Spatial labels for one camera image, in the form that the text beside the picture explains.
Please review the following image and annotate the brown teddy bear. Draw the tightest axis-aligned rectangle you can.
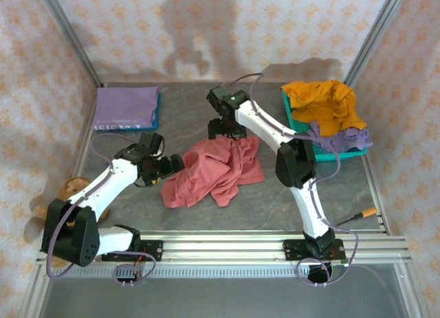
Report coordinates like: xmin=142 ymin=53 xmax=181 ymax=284
xmin=32 ymin=177 xmax=111 ymax=269

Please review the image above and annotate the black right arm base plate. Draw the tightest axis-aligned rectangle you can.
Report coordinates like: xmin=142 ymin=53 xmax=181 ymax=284
xmin=283 ymin=238 xmax=346 ymax=262

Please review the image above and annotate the folded purple t-shirt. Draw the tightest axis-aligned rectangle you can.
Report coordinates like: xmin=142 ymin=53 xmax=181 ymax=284
xmin=92 ymin=87 xmax=161 ymax=132

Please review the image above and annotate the crumpled purple t-shirt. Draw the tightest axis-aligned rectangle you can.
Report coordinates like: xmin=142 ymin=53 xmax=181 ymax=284
xmin=305 ymin=121 xmax=374 ymax=154

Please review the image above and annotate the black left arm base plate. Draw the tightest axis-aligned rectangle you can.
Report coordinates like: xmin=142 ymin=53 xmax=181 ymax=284
xmin=101 ymin=240 xmax=164 ymax=263

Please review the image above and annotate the crumpled orange t-shirt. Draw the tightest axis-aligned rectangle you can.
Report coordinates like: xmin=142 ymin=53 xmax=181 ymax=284
xmin=280 ymin=79 xmax=367 ymax=137

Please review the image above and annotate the red t-shirt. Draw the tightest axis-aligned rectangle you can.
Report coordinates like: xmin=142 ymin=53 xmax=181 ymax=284
xmin=159 ymin=135 xmax=266 ymax=209

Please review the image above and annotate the slotted grey cable duct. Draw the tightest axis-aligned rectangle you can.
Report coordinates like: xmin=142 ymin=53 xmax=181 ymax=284
xmin=49 ymin=264 xmax=347 ymax=278

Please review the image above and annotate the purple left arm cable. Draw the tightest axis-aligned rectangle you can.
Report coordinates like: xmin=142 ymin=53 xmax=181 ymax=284
xmin=45 ymin=133 xmax=157 ymax=287

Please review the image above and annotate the folded blue t-shirt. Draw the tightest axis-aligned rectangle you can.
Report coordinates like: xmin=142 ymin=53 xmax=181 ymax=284
xmin=149 ymin=93 xmax=162 ymax=130

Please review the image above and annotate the aluminium frame post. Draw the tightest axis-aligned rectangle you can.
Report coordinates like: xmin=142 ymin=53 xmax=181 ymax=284
xmin=36 ymin=0 xmax=104 ymax=89
xmin=343 ymin=0 xmax=410 ymax=87

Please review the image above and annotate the aluminium mounting rail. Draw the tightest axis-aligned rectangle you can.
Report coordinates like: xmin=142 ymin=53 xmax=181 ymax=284
xmin=36 ymin=230 xmax=412 ymax=266

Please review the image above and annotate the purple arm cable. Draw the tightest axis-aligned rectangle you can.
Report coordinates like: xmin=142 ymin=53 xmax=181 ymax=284
xmin=221 ymin=72 xmax=361 ymax=287
xmin=45 ymin=133 xmax=157 ymax=287

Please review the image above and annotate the orange handled screwdriver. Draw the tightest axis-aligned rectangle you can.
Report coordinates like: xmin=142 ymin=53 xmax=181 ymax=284
xmin=335 ymin=207 xmax=378 ymax=226

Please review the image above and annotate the teal plastic basket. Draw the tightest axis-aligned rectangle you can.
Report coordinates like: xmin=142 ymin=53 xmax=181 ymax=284
xmin=280 ymin=91 xmax=374 ymax=163

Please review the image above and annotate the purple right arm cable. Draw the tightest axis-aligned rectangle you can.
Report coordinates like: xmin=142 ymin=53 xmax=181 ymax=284
xmin=221 ymin=72 xmax=361 ymax=287

